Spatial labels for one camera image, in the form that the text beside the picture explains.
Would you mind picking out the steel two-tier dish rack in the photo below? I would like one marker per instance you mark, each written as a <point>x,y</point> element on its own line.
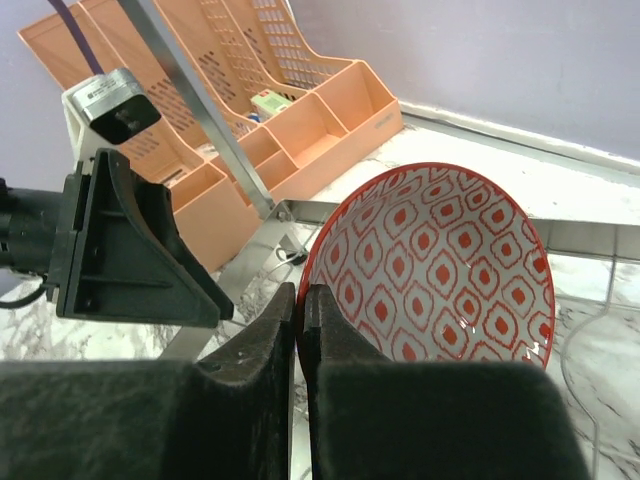
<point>425,322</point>

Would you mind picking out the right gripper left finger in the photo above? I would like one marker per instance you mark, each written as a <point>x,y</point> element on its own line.
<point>227,416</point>

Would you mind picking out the green white box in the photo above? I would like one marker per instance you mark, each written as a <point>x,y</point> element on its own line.
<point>268,103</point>

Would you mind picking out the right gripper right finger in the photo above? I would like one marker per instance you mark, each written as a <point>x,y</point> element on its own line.
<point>373,418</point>

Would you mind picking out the blue dotted small bowl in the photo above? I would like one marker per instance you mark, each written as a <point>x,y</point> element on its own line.
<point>433,261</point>

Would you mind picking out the orange plastic file organizer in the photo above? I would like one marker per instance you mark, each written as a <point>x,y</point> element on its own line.
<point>340,112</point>

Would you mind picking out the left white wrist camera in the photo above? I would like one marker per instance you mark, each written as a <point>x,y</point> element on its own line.
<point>105,111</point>

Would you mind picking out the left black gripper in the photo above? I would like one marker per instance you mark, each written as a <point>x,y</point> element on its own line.
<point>118,255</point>

